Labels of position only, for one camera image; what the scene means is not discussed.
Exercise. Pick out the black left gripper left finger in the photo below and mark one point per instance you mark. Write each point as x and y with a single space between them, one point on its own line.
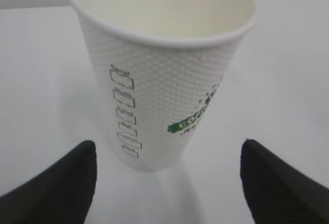
63 193

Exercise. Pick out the white paper cup green logo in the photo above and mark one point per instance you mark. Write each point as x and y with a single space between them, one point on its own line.
158 64

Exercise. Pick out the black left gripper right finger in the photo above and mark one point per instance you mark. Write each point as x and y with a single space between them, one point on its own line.
276 192

